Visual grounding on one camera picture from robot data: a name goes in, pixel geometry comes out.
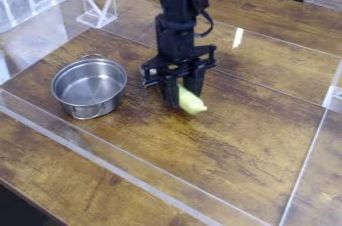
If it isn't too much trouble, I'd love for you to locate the clear acrylic enclosure panel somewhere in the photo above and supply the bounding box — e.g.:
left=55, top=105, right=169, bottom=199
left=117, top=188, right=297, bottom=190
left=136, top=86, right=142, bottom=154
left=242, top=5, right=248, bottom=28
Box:
left=0, top=88, right=272, bottom=226

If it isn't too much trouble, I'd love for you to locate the green handled metal spoon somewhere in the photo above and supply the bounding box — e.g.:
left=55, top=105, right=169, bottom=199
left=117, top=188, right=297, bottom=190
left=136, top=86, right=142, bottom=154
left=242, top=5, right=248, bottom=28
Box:
left=178, top=85, right=208, bottom=115

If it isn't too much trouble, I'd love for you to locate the clear acrylic triangle bracket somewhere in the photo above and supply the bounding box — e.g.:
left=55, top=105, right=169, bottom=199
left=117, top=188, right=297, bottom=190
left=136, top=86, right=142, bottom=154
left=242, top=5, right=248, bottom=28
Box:
left=77, top=0, right=118, bottom=29

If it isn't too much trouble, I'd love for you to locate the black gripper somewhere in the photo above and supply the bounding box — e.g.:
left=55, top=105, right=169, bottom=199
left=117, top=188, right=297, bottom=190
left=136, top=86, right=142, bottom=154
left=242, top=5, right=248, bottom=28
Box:
left=141, top=45, right=217, bottom=108

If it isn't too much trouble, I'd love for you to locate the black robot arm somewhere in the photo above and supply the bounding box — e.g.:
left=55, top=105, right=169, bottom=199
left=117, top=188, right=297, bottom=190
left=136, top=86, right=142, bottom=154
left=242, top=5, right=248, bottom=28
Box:
left=142, top=0, right=217, bottom=108

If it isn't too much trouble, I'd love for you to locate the small steel pot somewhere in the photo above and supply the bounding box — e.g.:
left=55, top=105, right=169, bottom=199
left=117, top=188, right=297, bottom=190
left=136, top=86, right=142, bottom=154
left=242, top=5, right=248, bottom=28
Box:
left=51, top=54, right=129, bottom=120

